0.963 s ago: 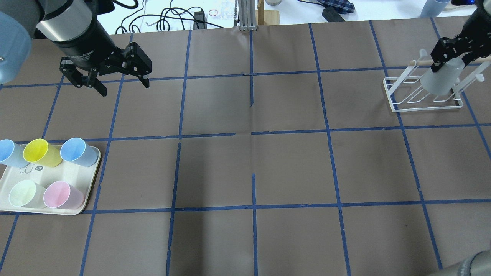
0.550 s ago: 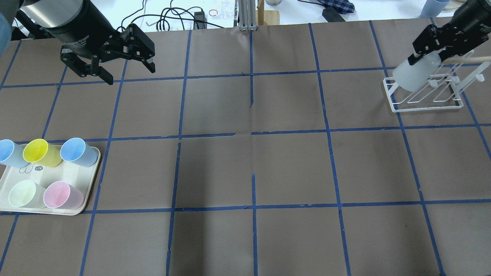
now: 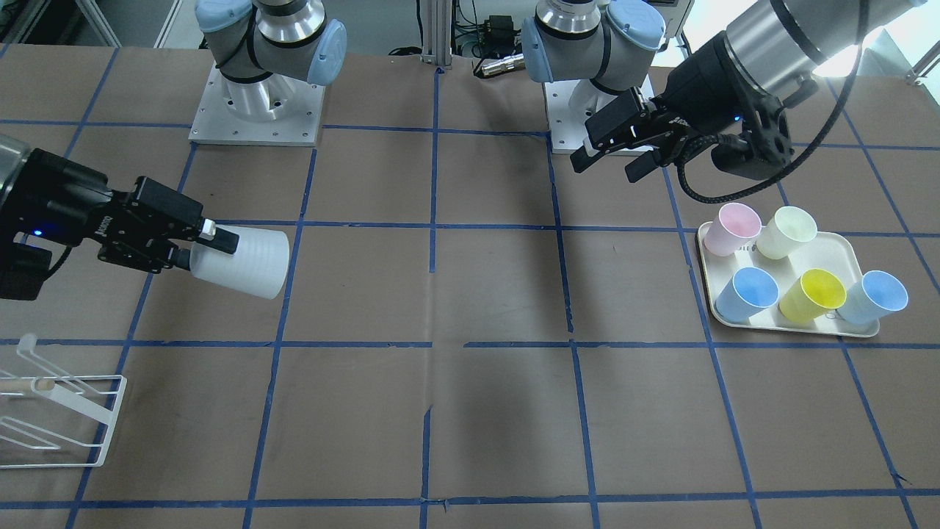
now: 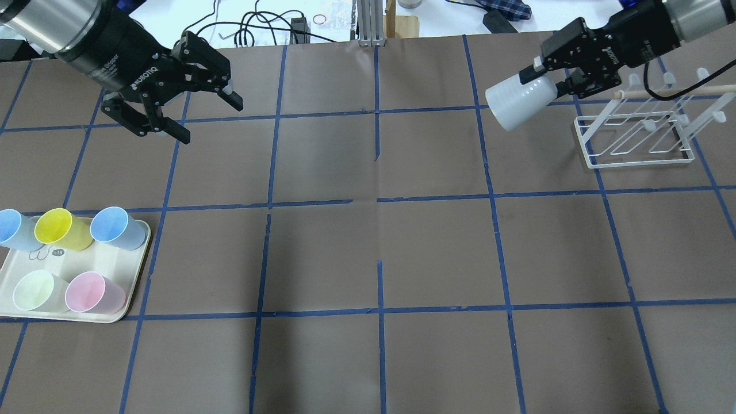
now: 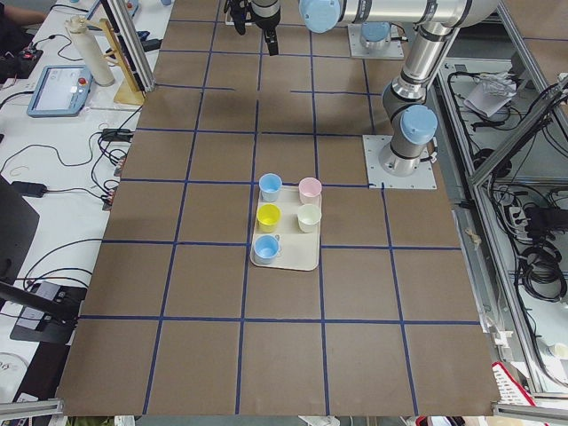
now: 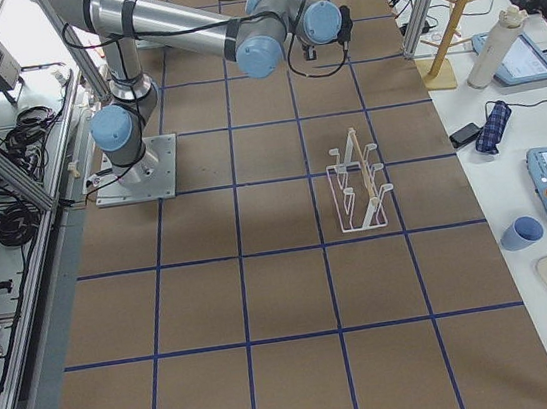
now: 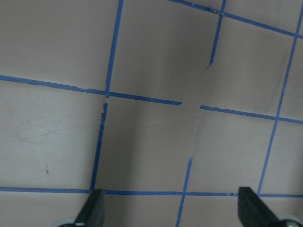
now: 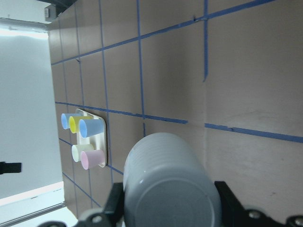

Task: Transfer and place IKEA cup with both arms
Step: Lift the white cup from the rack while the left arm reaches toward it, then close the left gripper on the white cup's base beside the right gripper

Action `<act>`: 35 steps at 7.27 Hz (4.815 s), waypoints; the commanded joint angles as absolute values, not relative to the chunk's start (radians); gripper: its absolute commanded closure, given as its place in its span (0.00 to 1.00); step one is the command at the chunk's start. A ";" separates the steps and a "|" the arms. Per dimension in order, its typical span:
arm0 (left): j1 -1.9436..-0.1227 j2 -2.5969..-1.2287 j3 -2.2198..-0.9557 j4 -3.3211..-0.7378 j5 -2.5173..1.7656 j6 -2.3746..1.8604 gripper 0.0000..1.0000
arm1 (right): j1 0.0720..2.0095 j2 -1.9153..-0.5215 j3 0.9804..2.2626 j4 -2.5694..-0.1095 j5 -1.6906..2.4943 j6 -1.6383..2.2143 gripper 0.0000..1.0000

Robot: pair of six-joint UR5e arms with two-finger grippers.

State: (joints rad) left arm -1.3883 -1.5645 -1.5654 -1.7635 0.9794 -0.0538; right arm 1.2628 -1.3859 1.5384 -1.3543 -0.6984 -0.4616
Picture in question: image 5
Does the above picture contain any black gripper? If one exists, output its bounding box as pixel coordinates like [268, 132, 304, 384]
[227, 0, 281, 56]

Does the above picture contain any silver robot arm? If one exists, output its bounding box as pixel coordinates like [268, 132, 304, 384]
[359, 21, 392, 50]
[298, 0, 498, 178]

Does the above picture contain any blue cup far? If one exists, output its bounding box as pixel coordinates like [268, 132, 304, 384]
[258, 173, 282, 202]

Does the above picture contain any blue cup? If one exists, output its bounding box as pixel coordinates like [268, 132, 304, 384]
[258, 173, 282, 202]
[252, 234, 281, 265]

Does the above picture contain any pink cup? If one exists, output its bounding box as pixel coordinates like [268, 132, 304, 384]
[298, 177, 322, 206]

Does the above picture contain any yellow cup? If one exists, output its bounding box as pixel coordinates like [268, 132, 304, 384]
[256, 203, 281, 233]

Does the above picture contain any pale green cup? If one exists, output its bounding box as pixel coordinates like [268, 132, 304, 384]
[297, 204, 322, 233]

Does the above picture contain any blue cup near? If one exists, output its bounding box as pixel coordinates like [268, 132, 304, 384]
[252, 234, 281, 265]

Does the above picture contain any wooden stand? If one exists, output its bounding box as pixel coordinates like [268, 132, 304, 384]
[86, 19, 145, 106]

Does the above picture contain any white cylindrical bottle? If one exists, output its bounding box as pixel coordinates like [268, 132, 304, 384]
[65, 15, 114, 87]

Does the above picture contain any blue teach pendant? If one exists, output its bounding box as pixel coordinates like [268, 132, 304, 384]
[27, 66, 92, 118]

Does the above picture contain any cream plastic tray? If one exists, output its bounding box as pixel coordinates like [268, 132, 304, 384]
[249, 185, 320, 272]

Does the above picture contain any crumpled white paper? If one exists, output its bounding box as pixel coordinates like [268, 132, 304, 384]
[463, 72, 517, 118]

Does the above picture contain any black power adapter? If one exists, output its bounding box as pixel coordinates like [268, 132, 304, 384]
[11, 181, 48, 198]

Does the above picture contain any black monitor stand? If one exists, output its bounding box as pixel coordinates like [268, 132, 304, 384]
[1, 179, 87, 344]

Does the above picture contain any aluminium frame post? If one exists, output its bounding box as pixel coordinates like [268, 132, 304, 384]
[101, 0, 155, 92]

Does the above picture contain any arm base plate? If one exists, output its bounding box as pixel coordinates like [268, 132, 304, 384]
[362, 135, 437, 190]
[348, 24, 404, 60]

